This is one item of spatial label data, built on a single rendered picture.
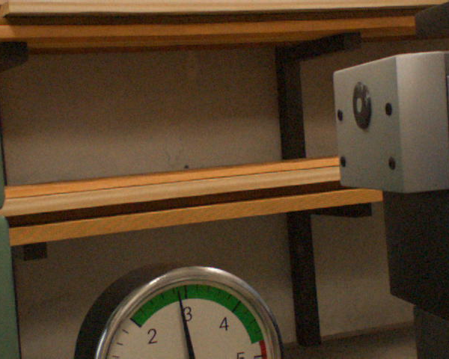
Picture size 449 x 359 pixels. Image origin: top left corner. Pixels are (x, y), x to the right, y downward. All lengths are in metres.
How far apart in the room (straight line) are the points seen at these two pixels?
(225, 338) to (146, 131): 2.78
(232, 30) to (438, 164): 2.04
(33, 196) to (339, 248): 1.28
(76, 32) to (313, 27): 0.69
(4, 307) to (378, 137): 0.38
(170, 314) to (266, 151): 2.96
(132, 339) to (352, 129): 0.45
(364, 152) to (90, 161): 2.34
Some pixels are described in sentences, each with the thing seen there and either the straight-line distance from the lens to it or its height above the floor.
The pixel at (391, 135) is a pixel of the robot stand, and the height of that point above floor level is 0.72.
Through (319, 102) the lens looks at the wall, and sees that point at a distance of 3.36.
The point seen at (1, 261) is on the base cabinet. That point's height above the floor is 0.69.
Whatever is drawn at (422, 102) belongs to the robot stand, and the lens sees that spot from 0.65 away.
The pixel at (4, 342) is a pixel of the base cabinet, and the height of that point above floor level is 0.67.
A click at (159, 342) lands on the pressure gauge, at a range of 0.30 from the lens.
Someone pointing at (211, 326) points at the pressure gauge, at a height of 0.67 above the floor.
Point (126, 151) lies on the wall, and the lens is 3.05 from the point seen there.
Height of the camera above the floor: 0.73
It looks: 3 degrees down
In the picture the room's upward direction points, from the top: 5 degrees counter-clockwise
